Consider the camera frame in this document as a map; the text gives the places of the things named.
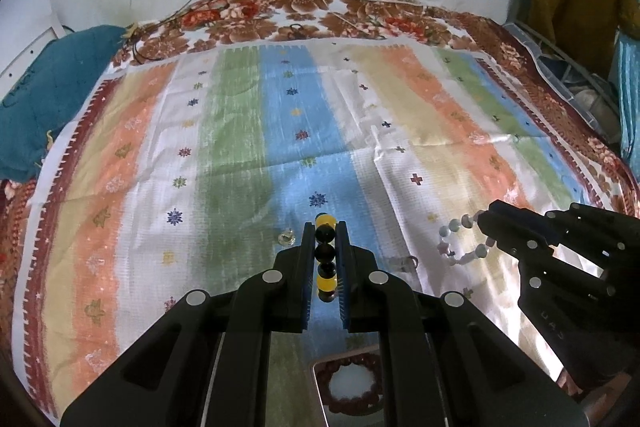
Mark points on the rectangular metal tin box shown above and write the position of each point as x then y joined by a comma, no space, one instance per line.
350,382

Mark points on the striped pastel cloth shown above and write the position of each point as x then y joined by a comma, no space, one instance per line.
240,107

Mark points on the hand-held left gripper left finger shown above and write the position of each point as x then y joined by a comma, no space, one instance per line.
307,307

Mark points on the white bed headboard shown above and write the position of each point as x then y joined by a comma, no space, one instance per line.
30,52

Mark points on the small clear plastic clip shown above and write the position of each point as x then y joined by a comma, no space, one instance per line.
406,263

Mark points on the teal pillow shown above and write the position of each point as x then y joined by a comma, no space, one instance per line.
45,107

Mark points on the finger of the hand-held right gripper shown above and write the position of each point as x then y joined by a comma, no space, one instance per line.
550,224
530,257

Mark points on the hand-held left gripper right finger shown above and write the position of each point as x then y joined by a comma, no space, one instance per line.
342,307

